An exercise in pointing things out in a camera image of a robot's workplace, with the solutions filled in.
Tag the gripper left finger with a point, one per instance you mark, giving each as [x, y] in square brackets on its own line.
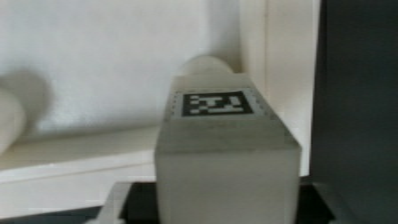
[129, 205]

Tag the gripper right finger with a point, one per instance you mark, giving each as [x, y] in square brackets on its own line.
[321, 207]

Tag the white table leg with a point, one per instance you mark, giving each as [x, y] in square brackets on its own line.
[227, 154]

